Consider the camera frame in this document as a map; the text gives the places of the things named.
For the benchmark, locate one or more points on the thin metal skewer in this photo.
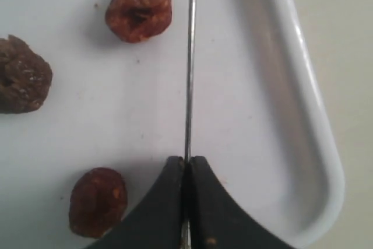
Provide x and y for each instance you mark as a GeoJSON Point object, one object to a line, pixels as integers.
{"type": "Point", "coordinates": [189, 79]}

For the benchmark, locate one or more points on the white rectangular plastic tray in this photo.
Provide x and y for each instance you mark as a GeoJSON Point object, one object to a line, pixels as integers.
{"type": "Point", "coordinates": [258, 116]}

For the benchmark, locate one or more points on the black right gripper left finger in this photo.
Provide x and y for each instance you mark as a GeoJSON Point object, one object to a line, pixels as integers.
{"type": "Point", "coordinates": [157, 220]}

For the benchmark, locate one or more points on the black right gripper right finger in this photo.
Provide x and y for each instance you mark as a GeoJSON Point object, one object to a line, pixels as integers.
{"type": "Point", "coordinates": [215, 219]}

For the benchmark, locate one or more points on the dark red date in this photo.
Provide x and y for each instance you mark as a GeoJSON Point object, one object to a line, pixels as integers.
{"type": "Point", "coordinates": [25, 77]}

